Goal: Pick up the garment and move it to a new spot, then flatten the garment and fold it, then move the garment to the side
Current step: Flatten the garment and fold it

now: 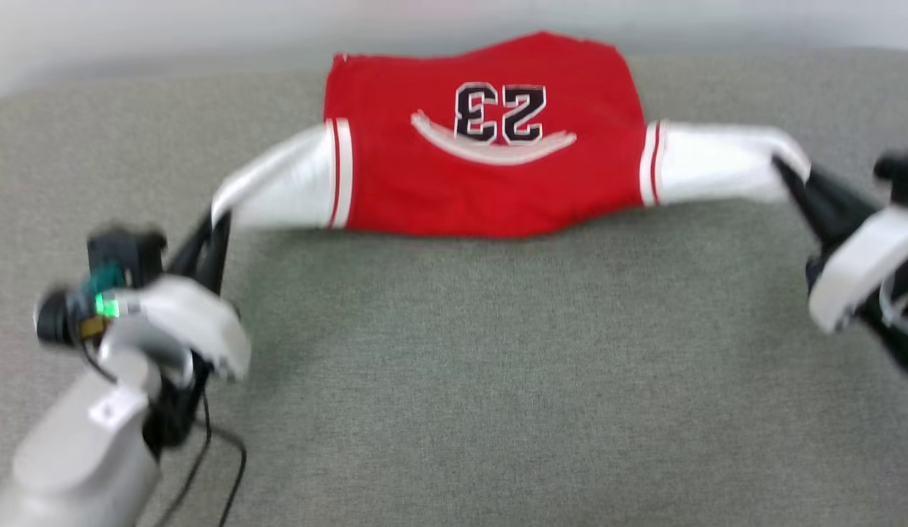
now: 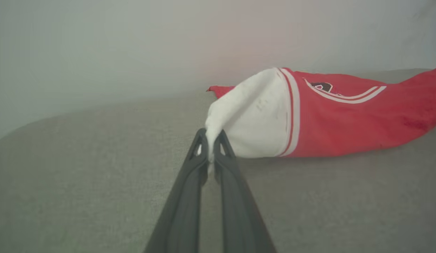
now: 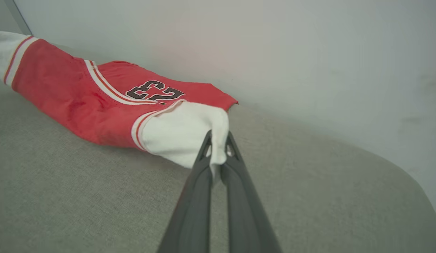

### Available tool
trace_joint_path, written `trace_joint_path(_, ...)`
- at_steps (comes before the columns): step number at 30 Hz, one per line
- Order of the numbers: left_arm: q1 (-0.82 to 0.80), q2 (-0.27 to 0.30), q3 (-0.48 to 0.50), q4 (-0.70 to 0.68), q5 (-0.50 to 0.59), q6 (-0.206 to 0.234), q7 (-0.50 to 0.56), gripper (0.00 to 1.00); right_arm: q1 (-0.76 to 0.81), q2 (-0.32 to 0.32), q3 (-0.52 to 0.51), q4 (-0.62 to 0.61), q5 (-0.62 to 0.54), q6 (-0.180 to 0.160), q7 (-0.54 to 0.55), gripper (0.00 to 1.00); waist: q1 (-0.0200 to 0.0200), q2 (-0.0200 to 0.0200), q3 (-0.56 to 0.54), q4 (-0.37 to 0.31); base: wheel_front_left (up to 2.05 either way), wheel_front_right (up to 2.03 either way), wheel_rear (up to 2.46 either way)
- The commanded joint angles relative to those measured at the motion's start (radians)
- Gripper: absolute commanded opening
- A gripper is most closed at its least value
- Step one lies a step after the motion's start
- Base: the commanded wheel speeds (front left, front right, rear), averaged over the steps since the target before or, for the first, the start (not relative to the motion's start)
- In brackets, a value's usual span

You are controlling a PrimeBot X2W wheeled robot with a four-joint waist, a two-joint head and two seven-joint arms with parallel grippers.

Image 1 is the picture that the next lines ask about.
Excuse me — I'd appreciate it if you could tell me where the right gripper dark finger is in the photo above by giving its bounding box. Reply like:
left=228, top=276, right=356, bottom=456
left=771, top=155, right=881, bottom=251

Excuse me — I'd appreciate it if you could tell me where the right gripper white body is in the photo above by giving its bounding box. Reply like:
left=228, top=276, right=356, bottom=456
left=805, top=203, right=908, bottom=337

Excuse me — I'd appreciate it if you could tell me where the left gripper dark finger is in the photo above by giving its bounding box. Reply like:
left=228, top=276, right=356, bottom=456
left=196, top=211, right=233, bottom=295
left=165, top=210, right=215, bottom=277

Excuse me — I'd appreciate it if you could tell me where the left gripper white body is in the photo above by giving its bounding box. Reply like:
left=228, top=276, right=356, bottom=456
left=35, top=274, right=253, bottom=383

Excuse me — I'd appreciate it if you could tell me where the red and white jersey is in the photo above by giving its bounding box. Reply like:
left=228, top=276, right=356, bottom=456
left=209, top=30, right=814, bottom=240

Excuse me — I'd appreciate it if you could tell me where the cable with teal connector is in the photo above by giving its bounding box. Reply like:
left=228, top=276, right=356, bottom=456
left=77, top=262, right=129, bottom=302

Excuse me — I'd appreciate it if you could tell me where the thin black cable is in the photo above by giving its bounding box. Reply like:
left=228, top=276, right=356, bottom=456
left=150, top=392, right=248, bottom=527

